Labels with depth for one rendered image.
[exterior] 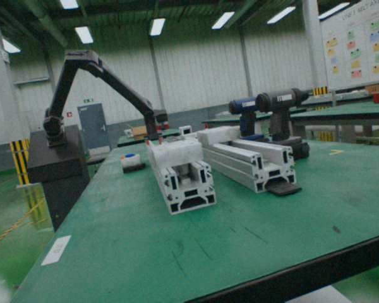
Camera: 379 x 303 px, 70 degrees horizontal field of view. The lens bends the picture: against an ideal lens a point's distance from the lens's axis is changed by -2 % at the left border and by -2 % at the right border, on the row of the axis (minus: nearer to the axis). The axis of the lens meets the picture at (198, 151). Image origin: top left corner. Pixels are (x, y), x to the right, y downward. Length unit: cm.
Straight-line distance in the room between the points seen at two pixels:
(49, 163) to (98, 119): 1091
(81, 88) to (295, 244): 1234
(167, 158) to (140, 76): 1198
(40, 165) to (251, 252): 127
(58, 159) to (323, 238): 130
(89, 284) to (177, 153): 33
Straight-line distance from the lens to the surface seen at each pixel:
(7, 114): 774
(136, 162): 120
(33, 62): 1313
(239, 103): 111
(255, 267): 37
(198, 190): 58
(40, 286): 47
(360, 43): 414
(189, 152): 63
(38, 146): 162
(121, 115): 1237
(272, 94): 86
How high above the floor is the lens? 97
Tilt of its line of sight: 8 degrees down
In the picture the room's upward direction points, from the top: 10 degrees counter-clockwise
